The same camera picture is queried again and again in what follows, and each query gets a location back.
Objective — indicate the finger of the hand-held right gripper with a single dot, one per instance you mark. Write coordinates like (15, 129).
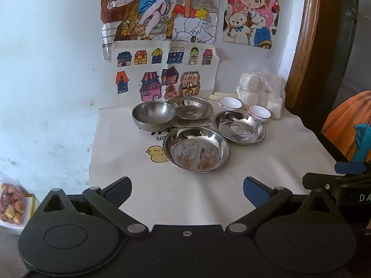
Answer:
(321, 181)
(349, 168)

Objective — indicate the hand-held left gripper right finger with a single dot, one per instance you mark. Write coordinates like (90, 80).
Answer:
(254, 192)

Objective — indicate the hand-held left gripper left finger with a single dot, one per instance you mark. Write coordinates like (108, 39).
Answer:
(121, 188)

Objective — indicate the shallow steel plate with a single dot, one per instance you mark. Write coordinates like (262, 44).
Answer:
(196, 150)
(189, 107)
(239, 127)

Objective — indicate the white bowl with red rim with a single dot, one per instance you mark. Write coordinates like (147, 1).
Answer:
(259, 113)
(229, 103)

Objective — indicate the deep steel bowl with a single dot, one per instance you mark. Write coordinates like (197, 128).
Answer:
(153, 115)

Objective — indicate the orange and blue picture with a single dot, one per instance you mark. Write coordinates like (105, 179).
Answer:
(342, 121)

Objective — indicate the white printed cloth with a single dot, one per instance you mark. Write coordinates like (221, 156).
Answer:
(203, 192)

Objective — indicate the clear plastic bag of white lumps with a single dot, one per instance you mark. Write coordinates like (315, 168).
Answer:
(260, 89)

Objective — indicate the white candle stick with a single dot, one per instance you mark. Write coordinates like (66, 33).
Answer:
(216, 96)

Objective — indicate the bag of red yellow snacks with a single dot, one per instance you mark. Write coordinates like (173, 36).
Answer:
(11, 205)

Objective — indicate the coloured houses drawing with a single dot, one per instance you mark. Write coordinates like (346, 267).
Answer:
(162, 72)

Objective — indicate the child with teddy bear drawing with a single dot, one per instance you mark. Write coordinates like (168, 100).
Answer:
(250, 11)

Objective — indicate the girl with fan drawing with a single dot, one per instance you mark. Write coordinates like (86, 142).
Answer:
(150, 8)

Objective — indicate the curved wooden frame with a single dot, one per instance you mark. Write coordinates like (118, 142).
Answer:
(304, 49)

